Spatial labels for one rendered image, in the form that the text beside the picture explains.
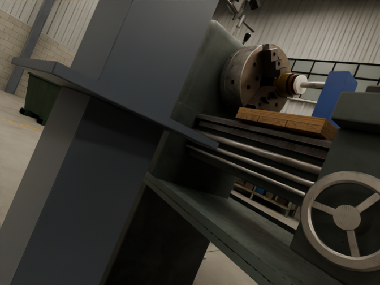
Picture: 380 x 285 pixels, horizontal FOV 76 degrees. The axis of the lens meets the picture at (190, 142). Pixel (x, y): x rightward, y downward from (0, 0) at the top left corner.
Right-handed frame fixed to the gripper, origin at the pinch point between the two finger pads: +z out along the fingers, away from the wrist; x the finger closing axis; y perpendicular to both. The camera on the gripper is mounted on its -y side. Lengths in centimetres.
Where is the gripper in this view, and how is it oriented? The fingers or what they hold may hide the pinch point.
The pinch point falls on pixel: (235, 18)
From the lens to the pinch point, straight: 130.4
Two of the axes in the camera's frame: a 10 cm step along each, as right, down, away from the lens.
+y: -7.5, -3.3, -5.8
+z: -3.9, 9.2, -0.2
